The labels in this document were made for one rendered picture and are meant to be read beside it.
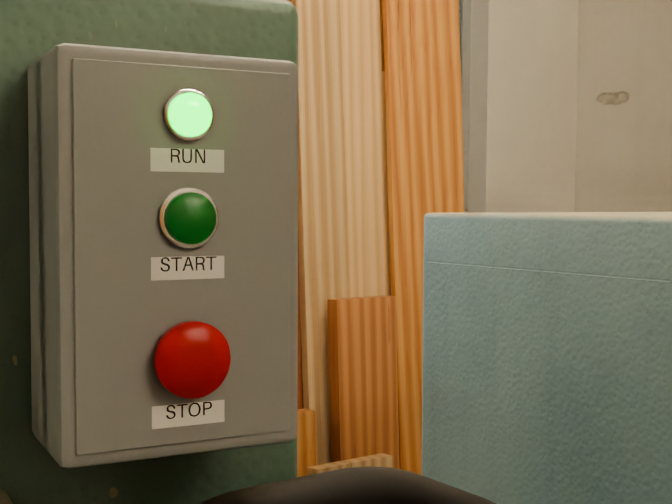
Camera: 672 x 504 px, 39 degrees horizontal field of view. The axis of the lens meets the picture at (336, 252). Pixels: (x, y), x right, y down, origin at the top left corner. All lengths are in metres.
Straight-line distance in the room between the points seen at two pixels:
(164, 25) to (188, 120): 0.08
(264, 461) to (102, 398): 0.12
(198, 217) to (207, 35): 0.11
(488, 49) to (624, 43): 0.39
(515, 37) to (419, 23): 0.46
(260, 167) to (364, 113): 1.80
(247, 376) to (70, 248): 0.09
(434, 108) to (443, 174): 0.16
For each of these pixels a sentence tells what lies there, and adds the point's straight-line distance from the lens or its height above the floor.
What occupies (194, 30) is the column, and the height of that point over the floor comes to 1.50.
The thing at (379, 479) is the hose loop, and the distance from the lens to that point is 0.46.
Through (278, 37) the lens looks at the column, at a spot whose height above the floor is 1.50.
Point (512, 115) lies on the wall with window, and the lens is 2.64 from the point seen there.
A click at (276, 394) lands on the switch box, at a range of 0.40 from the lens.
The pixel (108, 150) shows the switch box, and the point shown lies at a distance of 0.37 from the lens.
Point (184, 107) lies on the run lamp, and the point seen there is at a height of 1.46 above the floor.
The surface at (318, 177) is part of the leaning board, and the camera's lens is 2.06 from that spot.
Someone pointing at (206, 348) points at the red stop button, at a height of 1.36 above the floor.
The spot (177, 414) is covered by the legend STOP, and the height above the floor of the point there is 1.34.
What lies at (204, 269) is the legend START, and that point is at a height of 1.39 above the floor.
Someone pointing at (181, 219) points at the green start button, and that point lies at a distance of 0.37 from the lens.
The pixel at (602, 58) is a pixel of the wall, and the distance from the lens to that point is 2.80.
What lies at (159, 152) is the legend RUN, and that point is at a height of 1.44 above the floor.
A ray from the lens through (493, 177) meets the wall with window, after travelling 2.59.
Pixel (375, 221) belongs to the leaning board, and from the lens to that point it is 2.18.
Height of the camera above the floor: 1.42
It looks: 3 degrees down
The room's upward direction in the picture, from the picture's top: straight up
